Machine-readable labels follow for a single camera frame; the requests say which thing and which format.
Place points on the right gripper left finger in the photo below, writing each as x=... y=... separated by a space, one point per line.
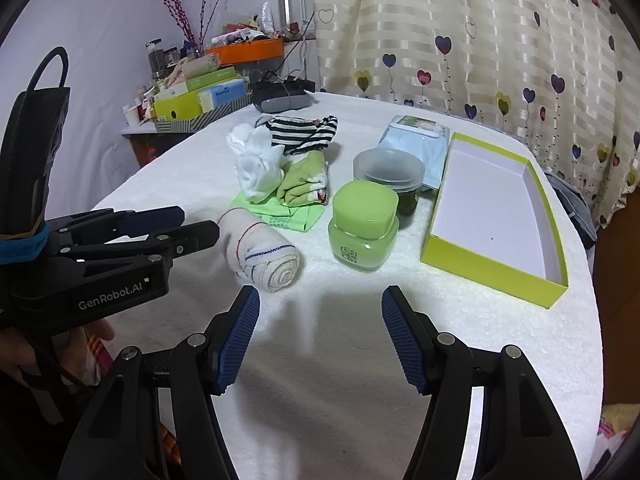
x=202 y=366

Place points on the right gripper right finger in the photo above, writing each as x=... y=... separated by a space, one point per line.
x=440 y=366

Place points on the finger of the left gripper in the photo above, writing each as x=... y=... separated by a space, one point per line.
x=185 y=240
x=140 y=223

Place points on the white bandage towel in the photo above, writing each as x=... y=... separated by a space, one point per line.
x=257 y=253

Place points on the white gloves bundle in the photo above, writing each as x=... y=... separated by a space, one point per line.
x=258 y=162

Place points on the green plastic bag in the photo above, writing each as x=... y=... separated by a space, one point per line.
x=272 y=212

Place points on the green rabbit sock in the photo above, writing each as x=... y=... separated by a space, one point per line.
x=305 y=180

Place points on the black white striped sock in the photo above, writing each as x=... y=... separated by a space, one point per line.
x=298 y=135

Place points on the left hand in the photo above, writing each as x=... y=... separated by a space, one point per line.
x=17 y=352

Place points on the striped cardboard tray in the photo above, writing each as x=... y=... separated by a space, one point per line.
x=199 y=122

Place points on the green file box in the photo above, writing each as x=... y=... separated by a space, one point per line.
x=180 y=101

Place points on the yellow-green shallow box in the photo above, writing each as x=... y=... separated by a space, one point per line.
x=492 y=223

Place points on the blue tissue pack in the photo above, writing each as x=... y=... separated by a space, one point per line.
x=214 y=96

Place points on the green cream jar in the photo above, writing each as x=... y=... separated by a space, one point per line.
x=364 y=224

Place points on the VR headset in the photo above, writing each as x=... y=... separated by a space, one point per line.
x=280 y=96

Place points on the orange tray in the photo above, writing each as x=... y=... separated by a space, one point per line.
x=248 y=51

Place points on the grey clothes pile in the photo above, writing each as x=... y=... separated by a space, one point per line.
x=576 y=209

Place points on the wet wipes pack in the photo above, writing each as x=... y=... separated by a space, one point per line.
x=421 y=137

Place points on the purple decorative branches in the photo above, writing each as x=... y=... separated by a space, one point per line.
x=185 y=5

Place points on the heart pattern curtain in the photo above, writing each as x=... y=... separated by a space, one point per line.
x=562 y=76

